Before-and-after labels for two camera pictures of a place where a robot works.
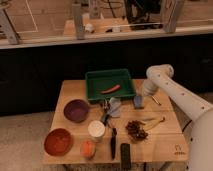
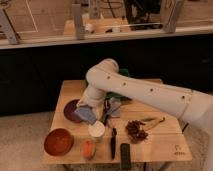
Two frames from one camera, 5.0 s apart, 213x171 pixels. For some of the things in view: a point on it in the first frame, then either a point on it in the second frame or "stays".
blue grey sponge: x=137 y=99 to x=86 y=113
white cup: x=96 y=130 stays
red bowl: x=58 y=142 stays
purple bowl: x=76 y=110 stays
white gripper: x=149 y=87 to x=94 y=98
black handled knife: x=113 y=142 stays
